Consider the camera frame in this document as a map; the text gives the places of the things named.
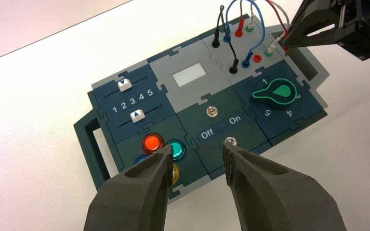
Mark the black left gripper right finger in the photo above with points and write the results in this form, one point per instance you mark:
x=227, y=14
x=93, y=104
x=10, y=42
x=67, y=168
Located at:
x=274, y=197

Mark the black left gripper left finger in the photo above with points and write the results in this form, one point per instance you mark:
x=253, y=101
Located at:
x=134, y=197

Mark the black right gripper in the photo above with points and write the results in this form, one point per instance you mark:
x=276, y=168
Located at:
x=363, y=35

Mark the blue push button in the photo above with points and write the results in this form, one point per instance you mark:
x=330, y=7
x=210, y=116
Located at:
x=140, y=159

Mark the yellow push button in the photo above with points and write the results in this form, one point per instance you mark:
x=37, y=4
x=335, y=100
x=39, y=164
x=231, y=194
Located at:
x=175, y=173

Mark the red push button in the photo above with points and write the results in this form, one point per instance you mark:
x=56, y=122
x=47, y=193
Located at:
x=152, y=143

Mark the green push button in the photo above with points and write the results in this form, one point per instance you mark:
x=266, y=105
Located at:
x=178, y=150

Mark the green rotary knob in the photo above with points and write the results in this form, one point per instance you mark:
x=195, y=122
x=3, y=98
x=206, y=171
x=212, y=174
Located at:
x=280, y=92

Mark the white slider knob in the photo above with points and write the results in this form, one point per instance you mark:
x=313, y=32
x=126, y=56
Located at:
x=124, y=85
x=137, y=115

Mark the grey and blue task box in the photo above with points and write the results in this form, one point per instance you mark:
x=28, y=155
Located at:
x=191, y=98

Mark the metal toggle switch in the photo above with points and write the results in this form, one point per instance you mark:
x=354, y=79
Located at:
x=231, y=141
x=211, y=111

